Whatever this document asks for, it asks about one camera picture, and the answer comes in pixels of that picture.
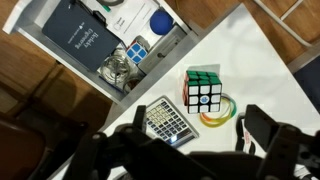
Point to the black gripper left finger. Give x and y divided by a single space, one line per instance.
139 118

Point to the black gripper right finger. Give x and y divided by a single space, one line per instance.
260 125

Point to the black 3x3 Rubik's cube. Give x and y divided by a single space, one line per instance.
201 92

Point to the small 2x2 blue cube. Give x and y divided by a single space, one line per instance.
136 52

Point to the white desk with drawers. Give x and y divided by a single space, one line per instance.
253 74

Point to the black clip with label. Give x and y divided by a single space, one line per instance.
244 141

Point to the grey calculator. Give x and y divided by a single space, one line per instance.
168 123

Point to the yellow rubber bands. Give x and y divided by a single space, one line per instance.
216 119

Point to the clear glass jar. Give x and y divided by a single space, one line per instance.
115 69

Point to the open white drawer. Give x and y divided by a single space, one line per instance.
120 47

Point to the white product box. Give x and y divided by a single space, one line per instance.
161 49

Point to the blue ball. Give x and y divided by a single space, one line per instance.
161 22

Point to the white paper booklet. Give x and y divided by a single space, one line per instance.
129 18

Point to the navy Berkeley Engineering notebook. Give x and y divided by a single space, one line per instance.
80 35

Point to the white shelf frame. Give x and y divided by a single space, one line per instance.
300 18

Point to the grey duct tape roll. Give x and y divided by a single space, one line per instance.
110 2

